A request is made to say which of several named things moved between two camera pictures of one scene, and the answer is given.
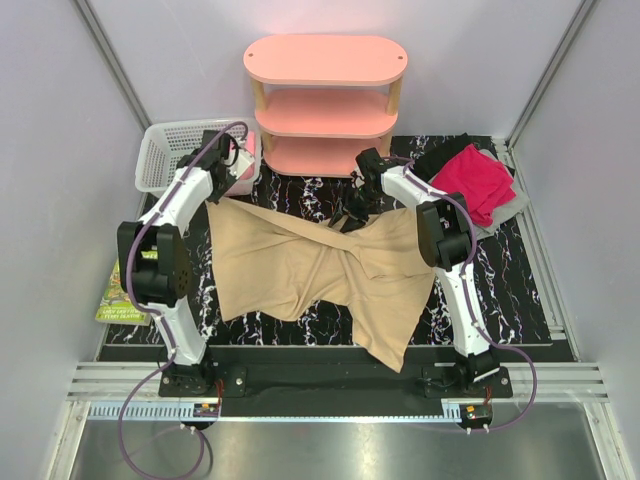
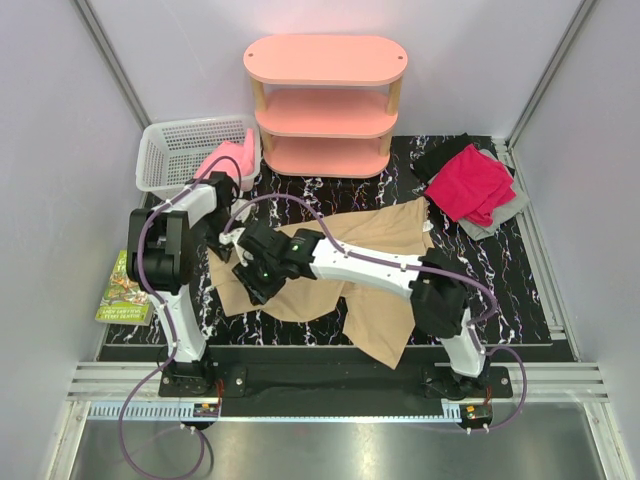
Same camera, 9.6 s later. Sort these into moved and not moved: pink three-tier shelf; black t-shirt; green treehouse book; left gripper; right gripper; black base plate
Moved: left gripper; right gripper
Not moved: green treehouse book; black base plate; black t-shirt; pink three-tier shelf
